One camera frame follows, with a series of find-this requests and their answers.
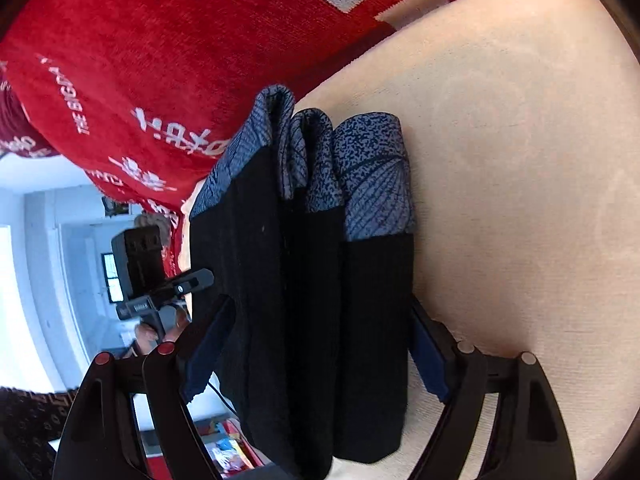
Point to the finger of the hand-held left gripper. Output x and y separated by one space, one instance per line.
192 281

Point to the person's left hand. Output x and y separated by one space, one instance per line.
145 337

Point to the black and blue sock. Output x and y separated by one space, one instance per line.
300 310

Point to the dark framed window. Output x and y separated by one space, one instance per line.
111 280

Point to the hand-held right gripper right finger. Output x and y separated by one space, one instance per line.
427 355

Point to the person's dark patterned clothing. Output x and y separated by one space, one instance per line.
30 425

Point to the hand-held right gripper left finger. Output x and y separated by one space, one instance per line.
205 355

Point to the cream bed sheet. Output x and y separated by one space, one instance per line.
525 160

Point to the colourful printed packaging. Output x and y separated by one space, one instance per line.
227 447

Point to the red blanket white print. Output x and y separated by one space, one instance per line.
150 35

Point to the dark red printed pillow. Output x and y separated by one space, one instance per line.
20 135

